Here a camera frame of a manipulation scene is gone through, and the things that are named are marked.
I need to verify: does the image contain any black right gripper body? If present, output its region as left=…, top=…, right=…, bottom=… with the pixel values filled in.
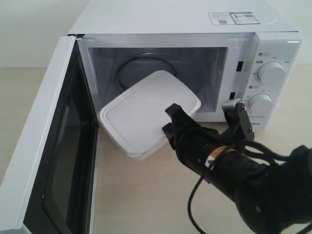
left=173, top=119, right=234, bottom=180

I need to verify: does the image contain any white microwave oven body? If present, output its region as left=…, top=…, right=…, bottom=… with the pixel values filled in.
left=69, top=0, right=302, bottom=130

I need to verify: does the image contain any white microwave door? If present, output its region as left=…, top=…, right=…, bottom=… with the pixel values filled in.
left=0, top=35, right=99, bottom=234

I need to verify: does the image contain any black camera cable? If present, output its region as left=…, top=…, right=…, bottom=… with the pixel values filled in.
left=187, top=136, right=293, bottom=234

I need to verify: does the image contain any warning label sticker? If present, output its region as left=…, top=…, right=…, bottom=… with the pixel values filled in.
left=208, top=12, right=260, bottom=25

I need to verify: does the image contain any lower white timer knob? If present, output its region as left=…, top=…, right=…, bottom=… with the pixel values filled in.
left=248, top=93, right=273, bottom=113

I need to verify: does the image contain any glass turntable plate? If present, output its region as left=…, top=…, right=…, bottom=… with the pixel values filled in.
left=116, top=53, right=210, bottom=98

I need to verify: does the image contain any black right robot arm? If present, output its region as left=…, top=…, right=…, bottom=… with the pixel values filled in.
left=163, top=99, right=312, bottom=234

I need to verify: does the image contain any white plastic lidded container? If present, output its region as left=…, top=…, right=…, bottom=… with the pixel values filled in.
left=98, top=70, right=201, bottom=160

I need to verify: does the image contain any upper white control knob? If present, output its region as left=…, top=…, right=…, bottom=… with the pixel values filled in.
left=257, top=61, right=286, bottom=84

